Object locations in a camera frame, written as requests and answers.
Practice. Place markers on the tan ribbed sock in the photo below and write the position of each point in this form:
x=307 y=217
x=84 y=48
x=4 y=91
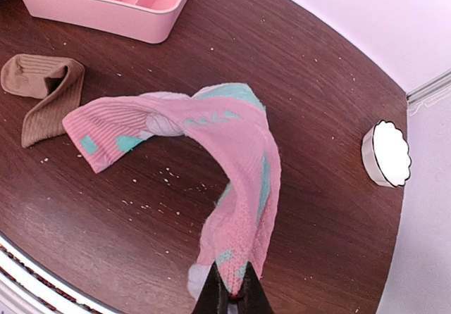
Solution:
x=56 y=82

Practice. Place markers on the pink patterned sock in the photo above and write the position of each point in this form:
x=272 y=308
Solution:
x=230 y=122

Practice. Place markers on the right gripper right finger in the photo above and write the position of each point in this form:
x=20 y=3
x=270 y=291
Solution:
x=251 y=298

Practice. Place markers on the white scalloped bowl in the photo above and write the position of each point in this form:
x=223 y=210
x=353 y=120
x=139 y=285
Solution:
x=385 y=155

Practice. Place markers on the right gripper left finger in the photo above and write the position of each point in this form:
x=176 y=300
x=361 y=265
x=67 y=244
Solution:
x=208 y=290

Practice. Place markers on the pink divided organizer tray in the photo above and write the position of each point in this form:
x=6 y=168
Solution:
x=149 y=21

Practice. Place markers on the right aluminium frame post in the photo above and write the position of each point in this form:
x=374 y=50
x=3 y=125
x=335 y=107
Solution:
x=430 y=90

